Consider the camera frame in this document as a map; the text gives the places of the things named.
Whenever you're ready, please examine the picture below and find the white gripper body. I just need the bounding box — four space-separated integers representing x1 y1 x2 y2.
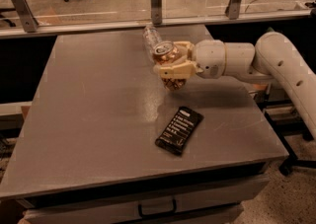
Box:
193 39 226 79

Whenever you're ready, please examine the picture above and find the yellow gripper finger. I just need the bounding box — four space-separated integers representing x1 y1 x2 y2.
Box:
153 61 202 79
174 41 195 61

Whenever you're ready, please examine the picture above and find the crushed orange soda can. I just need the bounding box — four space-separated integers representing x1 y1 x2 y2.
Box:
152 41 187 91

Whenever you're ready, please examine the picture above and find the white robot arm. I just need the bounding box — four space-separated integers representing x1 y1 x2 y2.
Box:
151 32 316 138

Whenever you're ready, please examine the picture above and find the clear plastic water bottle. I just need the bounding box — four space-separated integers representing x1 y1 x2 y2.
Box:
142 26 162 61

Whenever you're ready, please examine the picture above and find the black snack bar wrapper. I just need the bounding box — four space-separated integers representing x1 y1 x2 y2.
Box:
155 107 203 156

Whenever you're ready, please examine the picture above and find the black cart base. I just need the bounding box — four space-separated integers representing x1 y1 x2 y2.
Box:
257 100 316 176

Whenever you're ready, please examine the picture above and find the middle metal barrier bracket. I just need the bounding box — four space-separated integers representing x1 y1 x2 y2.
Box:
150 0 162 25

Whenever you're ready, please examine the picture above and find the left metal barrier bracket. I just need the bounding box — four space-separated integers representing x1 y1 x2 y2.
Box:
11 0 39 33

